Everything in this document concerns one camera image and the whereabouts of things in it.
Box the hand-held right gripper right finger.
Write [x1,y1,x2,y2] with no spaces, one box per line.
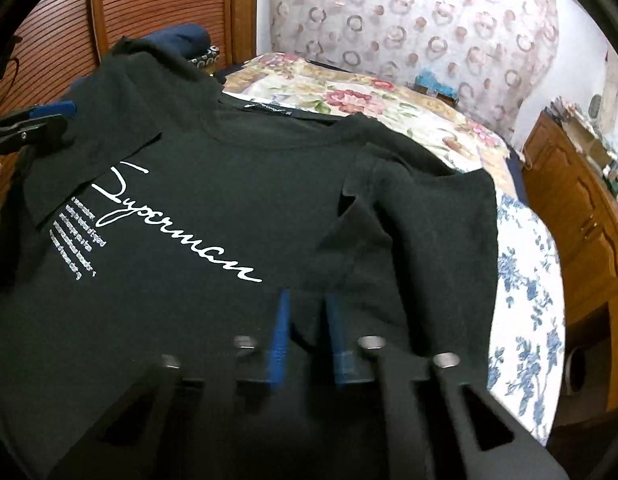
[324,292,520,480]

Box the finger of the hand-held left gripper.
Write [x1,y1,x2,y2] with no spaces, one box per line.
[0,115,69,155]
[26,101,78,122]

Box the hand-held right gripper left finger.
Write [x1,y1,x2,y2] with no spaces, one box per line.
[89,287,292,480]

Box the black printed t-shirt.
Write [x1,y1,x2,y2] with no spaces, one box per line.
[0,35,500,480]

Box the navy folded cloth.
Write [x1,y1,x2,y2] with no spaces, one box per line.
[139,22,210,59]

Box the blue floral bed sheet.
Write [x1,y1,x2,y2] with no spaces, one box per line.
[488,192,568,448]

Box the grey waste bin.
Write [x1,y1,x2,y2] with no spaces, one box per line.
[563,344,590,392]

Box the pink floral blanket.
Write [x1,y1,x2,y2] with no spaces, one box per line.
[223,52,520,197]

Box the navy bed sheet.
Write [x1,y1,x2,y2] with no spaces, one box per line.
[498,152,528,202]

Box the wooden cabinet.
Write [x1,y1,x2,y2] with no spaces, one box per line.
[520,110,618,343]

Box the teal toy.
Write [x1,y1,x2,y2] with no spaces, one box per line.
[415,66,461,107]

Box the pile of cabinet clutter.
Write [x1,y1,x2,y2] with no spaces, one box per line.
[544,92,618,196]

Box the circle print curtain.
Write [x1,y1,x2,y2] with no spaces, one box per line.
[259,0,560,147]

